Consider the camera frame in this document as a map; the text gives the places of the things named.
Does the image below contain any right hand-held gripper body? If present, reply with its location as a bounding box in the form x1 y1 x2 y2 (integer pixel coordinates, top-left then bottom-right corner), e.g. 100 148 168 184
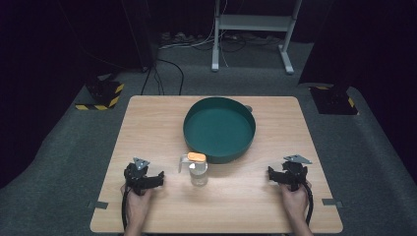
280 154 314 193

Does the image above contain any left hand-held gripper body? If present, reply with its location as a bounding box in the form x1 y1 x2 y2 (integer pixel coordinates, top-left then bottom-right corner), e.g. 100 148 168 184
123 156 157 197

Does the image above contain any person's right hand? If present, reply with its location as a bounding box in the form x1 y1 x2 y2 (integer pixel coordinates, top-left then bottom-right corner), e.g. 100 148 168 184
279 183 310 221

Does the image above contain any person's left hand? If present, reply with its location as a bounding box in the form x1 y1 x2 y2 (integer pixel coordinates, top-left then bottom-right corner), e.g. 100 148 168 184
120 184 153 228

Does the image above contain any clear bottle with orange lid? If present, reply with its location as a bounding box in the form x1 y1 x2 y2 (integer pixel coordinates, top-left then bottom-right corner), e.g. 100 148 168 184
178 151 209 188

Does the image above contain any grey tape strip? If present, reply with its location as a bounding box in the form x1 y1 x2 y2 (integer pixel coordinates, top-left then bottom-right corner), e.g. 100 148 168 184
321 198 344 208
87 201 109 210

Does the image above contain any dark green round basin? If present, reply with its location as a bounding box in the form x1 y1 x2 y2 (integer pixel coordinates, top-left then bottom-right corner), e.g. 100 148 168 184
182 96 257 165

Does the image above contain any black base with yellow stripes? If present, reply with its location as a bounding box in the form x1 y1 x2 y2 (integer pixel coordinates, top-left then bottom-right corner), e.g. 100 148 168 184
309 85 359 116
75 79 126 111

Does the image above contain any power strip with plugs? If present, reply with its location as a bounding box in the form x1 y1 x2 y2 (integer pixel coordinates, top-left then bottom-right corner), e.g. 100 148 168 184
159 30 198 47

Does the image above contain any dark curtain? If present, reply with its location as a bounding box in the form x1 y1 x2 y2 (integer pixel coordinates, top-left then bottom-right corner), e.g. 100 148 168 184
121 0 159 72

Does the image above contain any white metal stand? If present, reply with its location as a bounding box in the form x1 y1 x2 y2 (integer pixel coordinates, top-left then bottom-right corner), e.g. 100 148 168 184
210 0 303 76

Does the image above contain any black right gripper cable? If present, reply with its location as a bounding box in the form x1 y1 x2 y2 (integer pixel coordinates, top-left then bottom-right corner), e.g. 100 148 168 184
302 180 315 226

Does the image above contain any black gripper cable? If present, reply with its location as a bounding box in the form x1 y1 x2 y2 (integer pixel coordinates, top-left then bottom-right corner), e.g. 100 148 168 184
121 188 130 231
302 180 315 226

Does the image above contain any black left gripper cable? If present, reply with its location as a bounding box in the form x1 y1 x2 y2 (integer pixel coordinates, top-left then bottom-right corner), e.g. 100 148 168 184
121 188 130 231

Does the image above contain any black floor cable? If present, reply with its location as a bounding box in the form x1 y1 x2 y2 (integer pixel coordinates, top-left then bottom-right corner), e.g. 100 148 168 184
140 58 186 96

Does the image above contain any white floor cable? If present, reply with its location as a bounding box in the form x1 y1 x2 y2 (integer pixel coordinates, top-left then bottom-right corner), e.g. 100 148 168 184
158 0 230 69

